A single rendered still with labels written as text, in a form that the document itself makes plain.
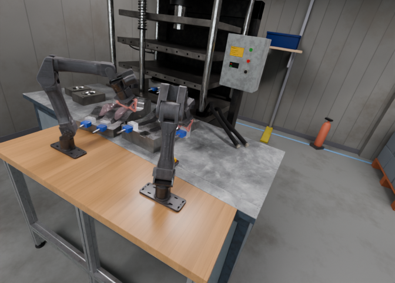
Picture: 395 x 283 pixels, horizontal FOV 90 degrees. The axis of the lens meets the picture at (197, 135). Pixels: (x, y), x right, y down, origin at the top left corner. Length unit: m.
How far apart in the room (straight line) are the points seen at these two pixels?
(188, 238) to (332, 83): 3.51
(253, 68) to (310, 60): 2.27
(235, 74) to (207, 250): 1.32
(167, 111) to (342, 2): 3.49
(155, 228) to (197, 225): 0.16
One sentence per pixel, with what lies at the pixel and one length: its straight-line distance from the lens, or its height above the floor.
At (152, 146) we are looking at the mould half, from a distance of 1.14.
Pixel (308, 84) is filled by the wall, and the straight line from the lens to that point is 3.90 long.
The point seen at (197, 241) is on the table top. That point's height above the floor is 0.80.
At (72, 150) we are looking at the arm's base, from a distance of 1.23.
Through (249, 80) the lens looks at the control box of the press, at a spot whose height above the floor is 1.16.
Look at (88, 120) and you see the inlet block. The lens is 1.40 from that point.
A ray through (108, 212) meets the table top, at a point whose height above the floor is 0.80.
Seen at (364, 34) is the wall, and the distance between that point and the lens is 3.93.
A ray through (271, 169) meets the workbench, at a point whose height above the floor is 0.80.
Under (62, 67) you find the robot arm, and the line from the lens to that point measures 1.07.
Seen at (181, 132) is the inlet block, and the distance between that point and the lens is 1.09.
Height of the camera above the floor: 1.44
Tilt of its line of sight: 27 degrees down
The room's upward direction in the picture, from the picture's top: 9 degrees clockwise
